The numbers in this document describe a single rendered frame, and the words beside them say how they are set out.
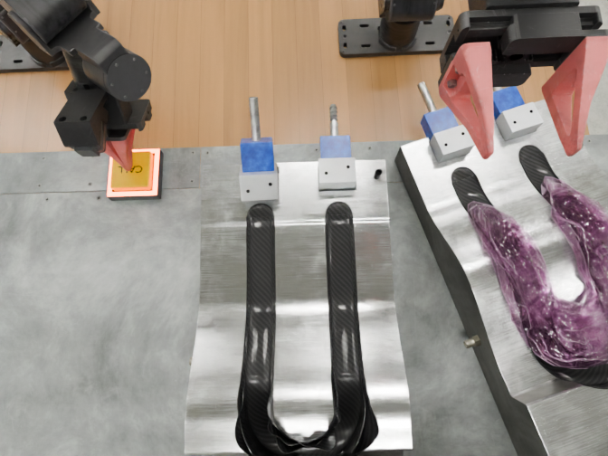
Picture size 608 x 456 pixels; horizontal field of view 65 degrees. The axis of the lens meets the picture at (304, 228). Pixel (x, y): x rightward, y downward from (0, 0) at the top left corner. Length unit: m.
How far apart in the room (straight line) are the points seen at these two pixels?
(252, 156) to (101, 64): 0.20
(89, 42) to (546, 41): 0.47
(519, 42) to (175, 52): 0.65
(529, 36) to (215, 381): 0.48
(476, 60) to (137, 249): 0.58
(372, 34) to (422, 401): 0.60
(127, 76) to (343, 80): 0.38
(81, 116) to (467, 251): 0.51
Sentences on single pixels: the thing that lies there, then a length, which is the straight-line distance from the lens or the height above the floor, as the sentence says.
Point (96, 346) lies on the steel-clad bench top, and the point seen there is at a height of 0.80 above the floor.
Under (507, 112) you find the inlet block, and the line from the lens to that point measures 0.78.
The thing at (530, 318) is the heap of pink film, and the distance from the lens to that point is 0.68.
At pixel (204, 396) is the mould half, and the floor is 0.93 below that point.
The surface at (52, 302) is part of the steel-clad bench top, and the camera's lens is 0.83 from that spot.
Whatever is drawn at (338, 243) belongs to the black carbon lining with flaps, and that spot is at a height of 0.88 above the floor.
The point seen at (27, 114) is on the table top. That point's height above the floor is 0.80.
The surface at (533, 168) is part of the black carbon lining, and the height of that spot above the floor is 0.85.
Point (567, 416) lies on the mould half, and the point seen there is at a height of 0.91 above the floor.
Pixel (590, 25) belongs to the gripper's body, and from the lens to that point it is 0.43.
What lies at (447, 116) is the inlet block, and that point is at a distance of 0.77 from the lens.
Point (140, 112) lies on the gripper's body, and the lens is 0.72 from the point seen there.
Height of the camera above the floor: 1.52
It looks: 75 degrees down
